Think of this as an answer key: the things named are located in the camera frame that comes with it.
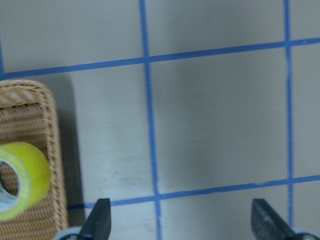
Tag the yellow tape roll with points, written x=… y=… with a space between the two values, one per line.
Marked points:
x=31 y=167

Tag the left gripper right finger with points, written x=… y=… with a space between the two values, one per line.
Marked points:
x=266 y=223

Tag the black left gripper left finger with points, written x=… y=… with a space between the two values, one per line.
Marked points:
x=99 y=222

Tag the brown wicker basket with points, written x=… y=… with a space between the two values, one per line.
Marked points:
x=28 y=114

